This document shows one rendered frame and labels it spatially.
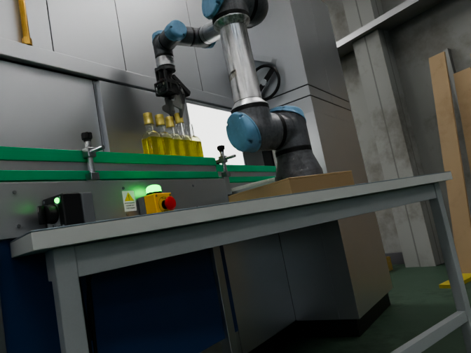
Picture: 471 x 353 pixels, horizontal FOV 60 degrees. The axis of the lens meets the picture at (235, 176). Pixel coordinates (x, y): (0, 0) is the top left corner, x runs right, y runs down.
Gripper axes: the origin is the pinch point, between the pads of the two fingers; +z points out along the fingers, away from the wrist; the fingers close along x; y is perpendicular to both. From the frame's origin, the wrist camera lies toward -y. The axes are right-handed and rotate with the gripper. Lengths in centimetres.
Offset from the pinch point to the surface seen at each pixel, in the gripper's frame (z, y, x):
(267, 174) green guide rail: 26, -55, 4
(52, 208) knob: 37, 72, 22
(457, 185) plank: 49, -241, 65
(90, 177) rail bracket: 29, 57, 16
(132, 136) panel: 6.2, 15.1, -11.7
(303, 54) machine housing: -41, -91, 22
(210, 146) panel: 7.6, -34.1, -12.3
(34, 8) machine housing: -38, 47, -15
